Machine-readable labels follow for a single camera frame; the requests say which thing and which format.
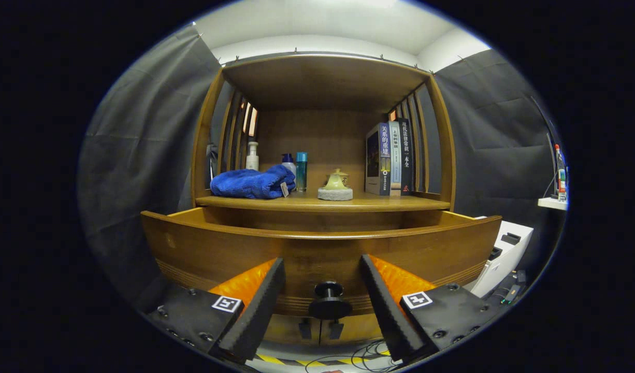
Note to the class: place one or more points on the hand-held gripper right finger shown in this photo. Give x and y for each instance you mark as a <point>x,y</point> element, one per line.
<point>385,311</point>

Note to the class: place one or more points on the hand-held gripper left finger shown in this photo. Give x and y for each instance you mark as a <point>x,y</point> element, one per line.
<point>258,311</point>

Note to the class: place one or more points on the wooden drawer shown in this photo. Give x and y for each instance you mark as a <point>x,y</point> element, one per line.
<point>322,254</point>

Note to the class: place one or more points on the green soap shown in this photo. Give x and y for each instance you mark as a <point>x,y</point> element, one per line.
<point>335,195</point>

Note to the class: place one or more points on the wooden countertop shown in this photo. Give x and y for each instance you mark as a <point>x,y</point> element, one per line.
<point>379,201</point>

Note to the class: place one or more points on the wooden cabinet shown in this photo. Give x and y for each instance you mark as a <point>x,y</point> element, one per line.
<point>317,134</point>

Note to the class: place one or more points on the yellow black floor tape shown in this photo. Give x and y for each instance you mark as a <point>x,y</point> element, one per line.
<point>268,358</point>

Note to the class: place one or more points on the white box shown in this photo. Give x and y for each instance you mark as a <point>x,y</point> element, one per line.
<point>504,269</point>

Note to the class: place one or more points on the blue towel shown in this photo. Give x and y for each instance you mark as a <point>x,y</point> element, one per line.
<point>245,184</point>

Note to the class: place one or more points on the black floor device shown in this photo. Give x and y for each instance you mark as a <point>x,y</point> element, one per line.
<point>511,290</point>

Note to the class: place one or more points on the beige lidded teacup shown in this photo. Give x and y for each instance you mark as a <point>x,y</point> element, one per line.
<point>335,181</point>

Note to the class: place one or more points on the teal clear bottle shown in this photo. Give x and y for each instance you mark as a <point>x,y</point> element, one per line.
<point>301,173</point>

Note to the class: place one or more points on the black item on white box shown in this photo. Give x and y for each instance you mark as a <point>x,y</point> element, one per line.
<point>510,239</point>

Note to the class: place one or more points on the white bottle with blue cap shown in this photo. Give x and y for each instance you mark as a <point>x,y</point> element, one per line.
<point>289,167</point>

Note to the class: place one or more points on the white pump bottle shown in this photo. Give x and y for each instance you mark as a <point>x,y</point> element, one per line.
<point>252,160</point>

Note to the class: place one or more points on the grey book with dark cover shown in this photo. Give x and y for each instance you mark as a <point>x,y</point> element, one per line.
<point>373,160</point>

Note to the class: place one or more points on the white shelf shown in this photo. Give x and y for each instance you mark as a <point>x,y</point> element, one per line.
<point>553,203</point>

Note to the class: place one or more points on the water bottle with red cap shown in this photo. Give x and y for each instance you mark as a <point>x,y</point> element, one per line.
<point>561,176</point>

